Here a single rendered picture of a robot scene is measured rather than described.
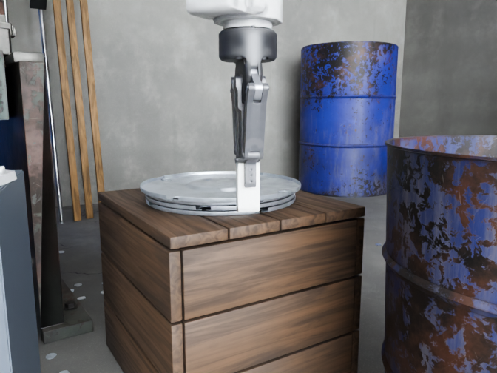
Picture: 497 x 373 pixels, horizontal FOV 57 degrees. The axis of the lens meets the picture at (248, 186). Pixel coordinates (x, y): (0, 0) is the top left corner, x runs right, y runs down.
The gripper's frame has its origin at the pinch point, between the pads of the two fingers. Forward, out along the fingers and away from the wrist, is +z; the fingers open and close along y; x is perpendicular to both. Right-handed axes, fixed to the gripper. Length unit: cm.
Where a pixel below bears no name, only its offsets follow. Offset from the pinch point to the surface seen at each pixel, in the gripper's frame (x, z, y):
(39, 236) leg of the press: 38, 18, 45
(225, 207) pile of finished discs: 1.1, 5.8, 13.0
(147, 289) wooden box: 14.1, 18.3, 11.4
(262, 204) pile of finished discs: -5.5, 5.7, 13.8
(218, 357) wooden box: 3.7, 27.6, 4.6
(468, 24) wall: -213, -69, 244
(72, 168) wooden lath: 49, 17, 162
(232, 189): -0.6, 3.2, 15.7
